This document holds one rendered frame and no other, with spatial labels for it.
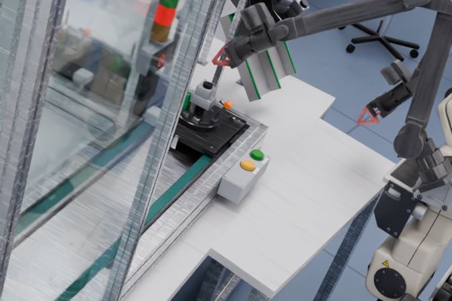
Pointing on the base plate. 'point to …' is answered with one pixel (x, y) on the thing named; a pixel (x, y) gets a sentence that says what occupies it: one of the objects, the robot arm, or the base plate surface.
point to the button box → (241, 177)
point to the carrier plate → (208, 143)
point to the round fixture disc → (204, 125)
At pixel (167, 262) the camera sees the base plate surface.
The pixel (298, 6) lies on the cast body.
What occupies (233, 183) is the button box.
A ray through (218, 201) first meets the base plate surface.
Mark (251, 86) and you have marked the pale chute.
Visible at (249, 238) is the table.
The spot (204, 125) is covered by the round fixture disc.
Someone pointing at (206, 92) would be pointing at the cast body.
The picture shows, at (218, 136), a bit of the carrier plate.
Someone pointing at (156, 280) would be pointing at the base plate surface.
